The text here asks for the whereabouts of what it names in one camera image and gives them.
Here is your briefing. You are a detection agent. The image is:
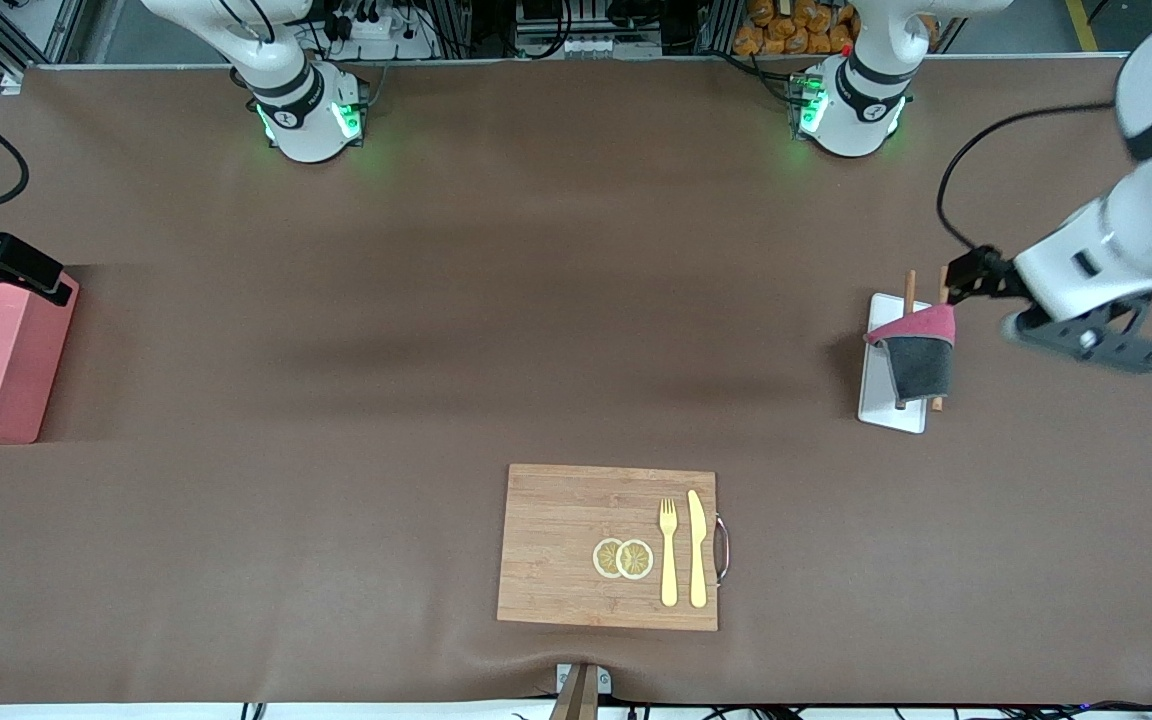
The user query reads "pink and grey cloth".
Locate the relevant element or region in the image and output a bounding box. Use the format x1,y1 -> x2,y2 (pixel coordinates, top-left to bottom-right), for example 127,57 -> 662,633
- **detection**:
865,305 -> 958,404

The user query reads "white towel rack base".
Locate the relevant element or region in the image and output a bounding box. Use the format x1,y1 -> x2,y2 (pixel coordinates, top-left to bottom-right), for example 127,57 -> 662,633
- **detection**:
856,292 -> 935,435

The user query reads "yellow plastic knife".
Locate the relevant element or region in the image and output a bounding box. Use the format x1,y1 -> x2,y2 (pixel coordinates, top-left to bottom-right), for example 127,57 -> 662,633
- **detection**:
686,488 -> 710,610

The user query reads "yellow plastic fork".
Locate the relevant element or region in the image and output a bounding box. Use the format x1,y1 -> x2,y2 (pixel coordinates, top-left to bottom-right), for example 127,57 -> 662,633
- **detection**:
658,497 -> 681,609

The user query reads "white power strip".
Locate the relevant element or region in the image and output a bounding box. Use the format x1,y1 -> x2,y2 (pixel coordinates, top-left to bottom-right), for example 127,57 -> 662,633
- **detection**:
328,0 -> 435,63

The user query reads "bamboo cutting board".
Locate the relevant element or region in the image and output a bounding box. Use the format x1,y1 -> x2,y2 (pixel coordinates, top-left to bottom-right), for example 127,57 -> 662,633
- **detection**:
496,463 -> 720,633

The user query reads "metal clamp bracket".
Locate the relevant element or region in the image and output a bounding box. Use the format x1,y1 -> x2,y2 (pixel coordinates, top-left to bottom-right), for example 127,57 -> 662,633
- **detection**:
547,661 -> 614,720

